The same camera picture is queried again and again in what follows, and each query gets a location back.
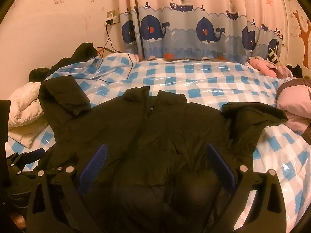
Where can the black and white striped item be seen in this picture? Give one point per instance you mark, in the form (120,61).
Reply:
(274,54)

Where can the small dark item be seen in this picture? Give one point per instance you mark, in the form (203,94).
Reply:
(295,70)

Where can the wall socket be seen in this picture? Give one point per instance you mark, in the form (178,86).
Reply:
(114,14)

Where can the whale print curtain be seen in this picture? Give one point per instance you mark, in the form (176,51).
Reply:
(189,17)

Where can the blue checkered plastic bed cover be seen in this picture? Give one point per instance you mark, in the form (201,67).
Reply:
(194,77)

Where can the dark clothes pile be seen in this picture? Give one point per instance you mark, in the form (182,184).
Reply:
(82,51)

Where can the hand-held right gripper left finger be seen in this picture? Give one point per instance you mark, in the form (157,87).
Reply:
(93,167)

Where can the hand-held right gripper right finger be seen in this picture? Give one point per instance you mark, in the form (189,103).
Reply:
(221,167)

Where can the white charger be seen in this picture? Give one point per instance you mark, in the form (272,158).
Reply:
(109,21)

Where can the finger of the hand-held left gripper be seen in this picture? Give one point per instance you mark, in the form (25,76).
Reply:
(34,154)

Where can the black puffer jacket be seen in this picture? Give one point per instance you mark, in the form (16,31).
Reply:
(145,131)

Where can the cream puffer jacket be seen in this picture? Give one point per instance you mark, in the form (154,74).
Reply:
(24,106)

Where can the pink clothing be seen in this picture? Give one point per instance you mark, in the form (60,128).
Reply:
(262,65)

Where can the white wardrobe with tree sticker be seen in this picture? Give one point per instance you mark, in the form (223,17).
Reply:
(298,29)

